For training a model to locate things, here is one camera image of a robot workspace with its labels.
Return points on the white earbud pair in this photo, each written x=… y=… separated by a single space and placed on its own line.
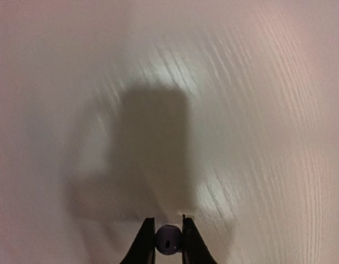
x=168 y=239

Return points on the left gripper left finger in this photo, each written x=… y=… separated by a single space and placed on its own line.
x=142 y=250

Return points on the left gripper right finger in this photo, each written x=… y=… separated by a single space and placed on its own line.
x=194 y=249

